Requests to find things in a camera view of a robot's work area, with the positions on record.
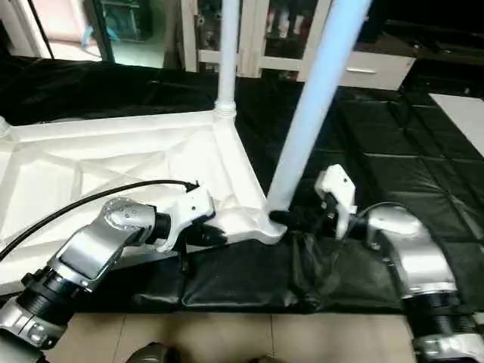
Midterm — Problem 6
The white drawer unit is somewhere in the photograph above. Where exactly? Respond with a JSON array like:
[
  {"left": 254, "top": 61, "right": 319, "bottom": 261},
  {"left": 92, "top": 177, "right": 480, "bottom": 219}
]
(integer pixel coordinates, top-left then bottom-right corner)
[{"left": 340, "top": 51, "right": 417, "bottom": 92}]

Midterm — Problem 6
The white plastic table top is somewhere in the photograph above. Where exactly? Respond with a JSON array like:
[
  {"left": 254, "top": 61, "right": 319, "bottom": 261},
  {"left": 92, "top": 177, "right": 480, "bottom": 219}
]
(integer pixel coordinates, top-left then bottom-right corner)
[{"left": 0, "top": 106, "right": 287, "bottom": 296}]

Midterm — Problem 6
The black table mat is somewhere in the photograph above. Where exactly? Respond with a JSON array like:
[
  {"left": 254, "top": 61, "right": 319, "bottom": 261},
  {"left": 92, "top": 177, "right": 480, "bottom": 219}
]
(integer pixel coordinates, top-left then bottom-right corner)
[{"left": 0, "top": 57, "right": 484, "bottom": 315}]

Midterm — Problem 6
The teal plastic stool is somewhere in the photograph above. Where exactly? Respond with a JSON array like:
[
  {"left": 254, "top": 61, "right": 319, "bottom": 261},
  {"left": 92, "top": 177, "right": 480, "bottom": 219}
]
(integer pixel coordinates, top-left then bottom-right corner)
[{"left": 98, "top": 0, "right": 156, "bottom": 45}]

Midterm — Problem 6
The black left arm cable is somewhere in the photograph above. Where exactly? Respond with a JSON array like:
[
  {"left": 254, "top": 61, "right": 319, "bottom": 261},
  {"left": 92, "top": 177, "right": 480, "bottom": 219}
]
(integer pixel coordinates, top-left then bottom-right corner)
[{"left": 0, "top": 179, "right": 200, "bottom": 262}]

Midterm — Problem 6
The white glass door cabinet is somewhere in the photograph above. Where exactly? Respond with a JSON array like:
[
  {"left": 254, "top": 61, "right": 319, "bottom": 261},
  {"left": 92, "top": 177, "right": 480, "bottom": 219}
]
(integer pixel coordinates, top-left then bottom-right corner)
[{"left": 180, "top": 0, "right": 334, "bottom": 82}]

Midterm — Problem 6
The black left robot foot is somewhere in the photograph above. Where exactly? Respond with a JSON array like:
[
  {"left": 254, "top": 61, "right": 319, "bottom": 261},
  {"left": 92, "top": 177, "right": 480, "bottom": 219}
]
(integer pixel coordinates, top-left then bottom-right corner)
[{"left": 127, "top": 343, "right": 182, "bottom": 363}]

